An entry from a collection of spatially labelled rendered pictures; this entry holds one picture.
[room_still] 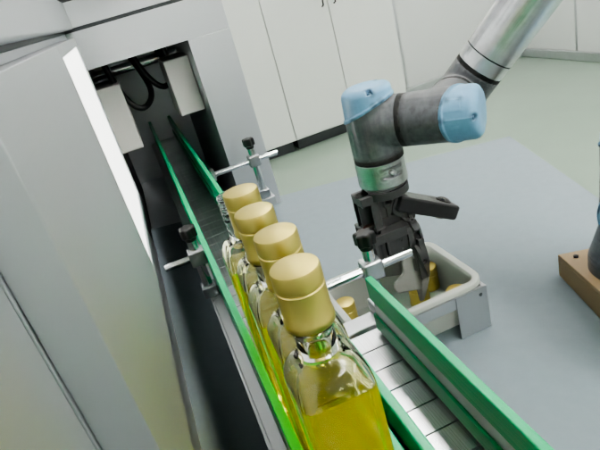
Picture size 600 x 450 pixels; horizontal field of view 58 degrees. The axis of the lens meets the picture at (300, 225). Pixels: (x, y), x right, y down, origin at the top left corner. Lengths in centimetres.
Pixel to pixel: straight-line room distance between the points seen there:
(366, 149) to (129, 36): 80
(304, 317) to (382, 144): 47
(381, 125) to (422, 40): 463
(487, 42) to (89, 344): 68
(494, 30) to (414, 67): 453
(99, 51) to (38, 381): 118
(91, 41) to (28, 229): 115
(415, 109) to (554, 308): 41
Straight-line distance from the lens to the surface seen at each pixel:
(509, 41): 85
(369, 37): 463
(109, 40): 143
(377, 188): 81
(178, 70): 155
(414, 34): 534
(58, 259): 31
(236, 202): 50
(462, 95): 75
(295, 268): 35
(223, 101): 147
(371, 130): 78
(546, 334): 92
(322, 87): 450
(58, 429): 31
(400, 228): 84
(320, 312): 35
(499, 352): 89
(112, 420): 36
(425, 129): 76
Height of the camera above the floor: 133
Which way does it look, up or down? 24 degrees down
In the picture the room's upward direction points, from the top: 16 degrees counter-clockwise
